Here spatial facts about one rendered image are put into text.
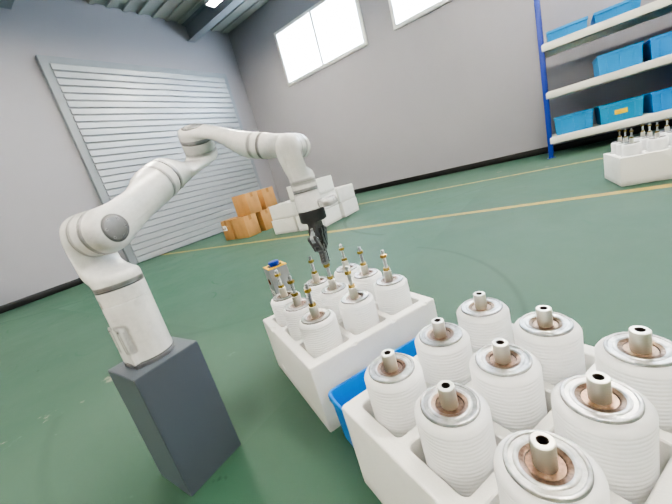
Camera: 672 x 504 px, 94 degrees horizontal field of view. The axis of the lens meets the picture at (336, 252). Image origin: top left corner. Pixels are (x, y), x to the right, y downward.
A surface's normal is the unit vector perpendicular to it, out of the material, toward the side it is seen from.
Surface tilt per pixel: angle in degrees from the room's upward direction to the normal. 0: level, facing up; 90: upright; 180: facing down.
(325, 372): 90
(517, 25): 90
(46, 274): 90
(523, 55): 90
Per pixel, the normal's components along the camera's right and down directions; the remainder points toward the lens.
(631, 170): -0.43, 0.34
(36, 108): 0.80, -0.07
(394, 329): 0.47, 0.10
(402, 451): -0.26, -0.94
